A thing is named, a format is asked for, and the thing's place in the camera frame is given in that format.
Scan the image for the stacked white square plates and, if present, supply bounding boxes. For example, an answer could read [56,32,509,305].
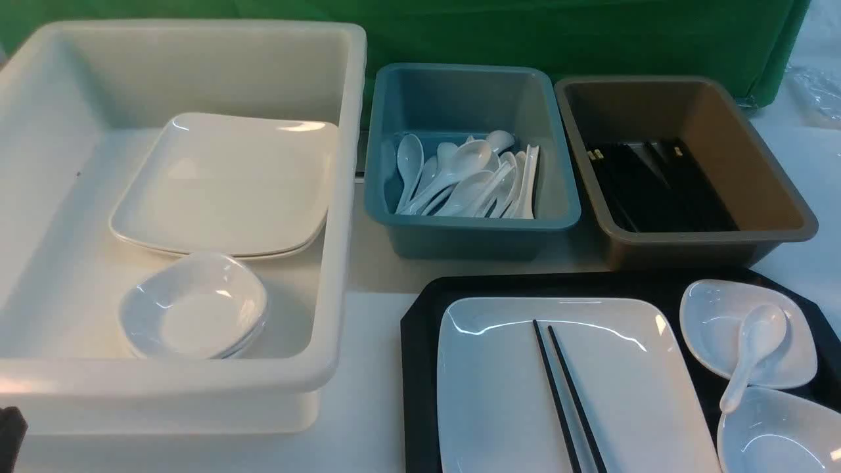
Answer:
[109,112,339,258]

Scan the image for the white ceramic soup spoon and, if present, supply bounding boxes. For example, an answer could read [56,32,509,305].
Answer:
[719,304,787,415]

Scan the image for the brown plastic bin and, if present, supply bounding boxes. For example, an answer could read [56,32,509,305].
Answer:
[555,76,818,270]

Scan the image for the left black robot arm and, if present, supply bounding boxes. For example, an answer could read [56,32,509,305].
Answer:
[1,406,29,472]

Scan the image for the clear plastic sheet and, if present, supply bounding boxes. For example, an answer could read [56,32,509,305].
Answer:
[786,65,840,131]

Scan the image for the teal plastic bin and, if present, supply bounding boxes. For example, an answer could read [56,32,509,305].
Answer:
[365,63,581,260]

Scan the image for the black chopstick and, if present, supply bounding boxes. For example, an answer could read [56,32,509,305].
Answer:
[532,319,581,473]
[549,325,607,473]

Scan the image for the small white bowl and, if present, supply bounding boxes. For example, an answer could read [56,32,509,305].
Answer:
[679,279,818,390]
[717,386,840,472]

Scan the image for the large white plastic tub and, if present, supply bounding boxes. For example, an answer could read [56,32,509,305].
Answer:
[2,19,367,437]

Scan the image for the pile of white spoons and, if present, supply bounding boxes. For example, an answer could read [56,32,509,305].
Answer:
[394,131,541,219]

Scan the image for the white square rice plate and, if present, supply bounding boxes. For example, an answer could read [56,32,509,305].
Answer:
[438,297,720,472]

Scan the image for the pile of black chopsticks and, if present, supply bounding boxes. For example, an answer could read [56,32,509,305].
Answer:
[586,137,739,233]

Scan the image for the stacked small white bowls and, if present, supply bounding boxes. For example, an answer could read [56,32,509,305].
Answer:
[117,252,269,359]

